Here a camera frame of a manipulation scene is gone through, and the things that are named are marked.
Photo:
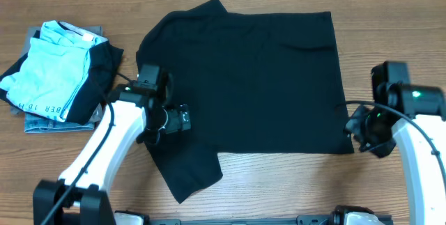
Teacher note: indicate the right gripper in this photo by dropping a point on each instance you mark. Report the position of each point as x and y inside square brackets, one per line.
[357, 127]

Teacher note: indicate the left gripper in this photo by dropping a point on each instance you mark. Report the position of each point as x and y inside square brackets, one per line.
[176, 125]

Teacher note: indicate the black t-shirt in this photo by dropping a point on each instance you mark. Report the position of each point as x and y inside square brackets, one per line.
[268, 83]

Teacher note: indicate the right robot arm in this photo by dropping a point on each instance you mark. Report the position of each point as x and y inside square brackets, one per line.
[410, 118]

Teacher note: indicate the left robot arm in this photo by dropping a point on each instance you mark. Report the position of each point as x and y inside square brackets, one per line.
[136, 112]

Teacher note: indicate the black folded garment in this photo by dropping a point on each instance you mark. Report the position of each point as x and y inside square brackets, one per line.
[105, 59]

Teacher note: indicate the light blue folded t-shirt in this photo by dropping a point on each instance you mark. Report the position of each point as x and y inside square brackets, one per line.
[55, 69]

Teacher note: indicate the grey folded garment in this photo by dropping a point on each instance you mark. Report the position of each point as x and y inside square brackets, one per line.
[97, 114]

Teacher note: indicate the folded blue jeans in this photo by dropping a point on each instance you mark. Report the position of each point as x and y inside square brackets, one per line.
[36, 125]

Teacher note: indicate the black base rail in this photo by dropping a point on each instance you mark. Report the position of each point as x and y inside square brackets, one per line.
[237, 221]

